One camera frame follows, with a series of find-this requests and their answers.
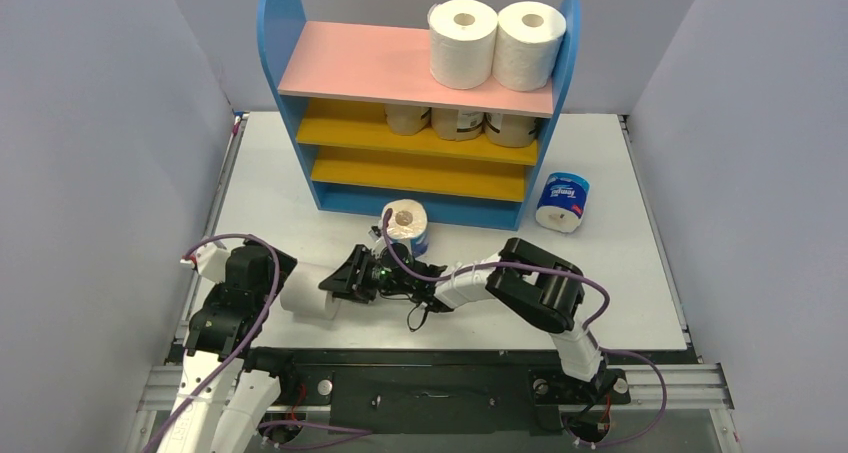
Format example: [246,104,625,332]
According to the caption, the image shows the blue roll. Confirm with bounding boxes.
[535,172,590,233]
[379,199,429,258]

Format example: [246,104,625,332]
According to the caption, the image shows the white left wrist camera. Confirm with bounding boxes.
[180,241,230,284]

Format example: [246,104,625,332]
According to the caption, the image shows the blue shelf with coloured boards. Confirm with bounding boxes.
[256,0,582,230]

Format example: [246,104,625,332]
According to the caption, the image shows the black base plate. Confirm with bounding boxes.
[244,347,671,436]

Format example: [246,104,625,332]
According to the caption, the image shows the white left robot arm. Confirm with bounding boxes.
[143,234,299,452]

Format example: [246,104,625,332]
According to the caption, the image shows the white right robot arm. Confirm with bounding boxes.
[317,238,616,400]

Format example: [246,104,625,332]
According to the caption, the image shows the white roll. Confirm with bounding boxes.
[492,1,567,92]
[427,0,498,90]
[278,263,341,320]

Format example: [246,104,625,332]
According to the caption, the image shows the brown printed paper roll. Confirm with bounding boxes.
[384,104,431,136]

